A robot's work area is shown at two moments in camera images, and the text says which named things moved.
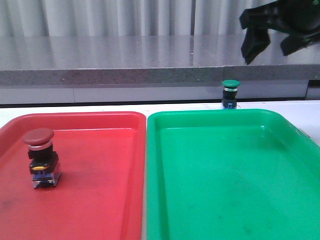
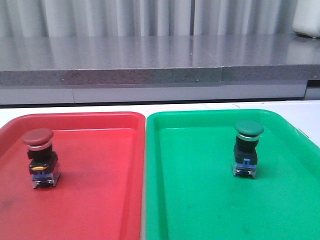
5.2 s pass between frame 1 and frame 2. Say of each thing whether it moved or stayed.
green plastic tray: stayed
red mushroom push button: stayed
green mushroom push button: moved
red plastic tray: stayed
